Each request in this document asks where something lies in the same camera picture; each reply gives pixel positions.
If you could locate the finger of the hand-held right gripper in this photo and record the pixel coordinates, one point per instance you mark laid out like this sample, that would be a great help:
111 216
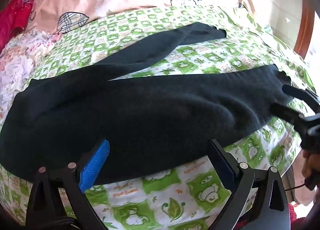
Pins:
287 111
300 92

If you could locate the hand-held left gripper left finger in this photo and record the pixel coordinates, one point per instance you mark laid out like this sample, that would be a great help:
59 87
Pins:
96 160

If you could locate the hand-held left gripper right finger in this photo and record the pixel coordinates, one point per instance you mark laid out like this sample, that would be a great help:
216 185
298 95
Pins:
223 161

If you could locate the black pants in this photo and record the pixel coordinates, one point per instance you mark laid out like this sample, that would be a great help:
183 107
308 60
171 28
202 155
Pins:
140 117

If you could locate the person's right hand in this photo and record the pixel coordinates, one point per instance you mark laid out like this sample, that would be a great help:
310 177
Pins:
310 165

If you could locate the green checked bed sheet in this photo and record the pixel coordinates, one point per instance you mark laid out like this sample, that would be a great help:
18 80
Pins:
175 202

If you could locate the floral patterned cloth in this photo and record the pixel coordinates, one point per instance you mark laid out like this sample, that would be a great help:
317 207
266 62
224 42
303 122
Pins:
17 65

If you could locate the red sequined cloth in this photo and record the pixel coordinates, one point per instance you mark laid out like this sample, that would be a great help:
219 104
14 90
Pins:
15 20

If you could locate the brown wooden frame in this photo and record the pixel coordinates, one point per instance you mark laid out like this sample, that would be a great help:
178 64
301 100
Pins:
306 20

